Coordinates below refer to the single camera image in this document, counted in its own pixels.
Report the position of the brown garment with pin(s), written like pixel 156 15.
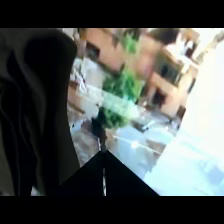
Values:
pixel 33 110

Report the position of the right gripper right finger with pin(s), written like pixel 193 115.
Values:
pixel 125 180

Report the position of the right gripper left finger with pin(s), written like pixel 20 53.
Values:
pixel 87 180

